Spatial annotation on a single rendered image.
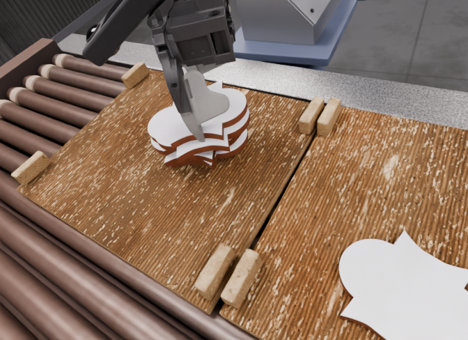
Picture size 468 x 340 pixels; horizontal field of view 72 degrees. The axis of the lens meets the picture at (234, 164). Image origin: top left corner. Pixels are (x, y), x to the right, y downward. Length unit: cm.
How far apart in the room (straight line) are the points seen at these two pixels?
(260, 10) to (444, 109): 45
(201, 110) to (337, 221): 21
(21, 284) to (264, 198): 35
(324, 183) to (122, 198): 29
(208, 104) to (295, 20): 45
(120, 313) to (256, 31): 67
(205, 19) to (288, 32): 48
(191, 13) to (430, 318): 37
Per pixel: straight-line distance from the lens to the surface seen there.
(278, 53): 80
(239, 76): 67
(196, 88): 38
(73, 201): 56
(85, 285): 49
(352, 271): 37
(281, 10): 80
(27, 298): 54
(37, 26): 379
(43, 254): 56
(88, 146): 63
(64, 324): 48
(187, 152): 42
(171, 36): 37
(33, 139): 77
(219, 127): 42
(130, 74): 71
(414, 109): 58
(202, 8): 36
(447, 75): 222
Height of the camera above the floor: 129
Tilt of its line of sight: 48 degrees down
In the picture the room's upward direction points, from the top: 19 degrees counter-clockwise
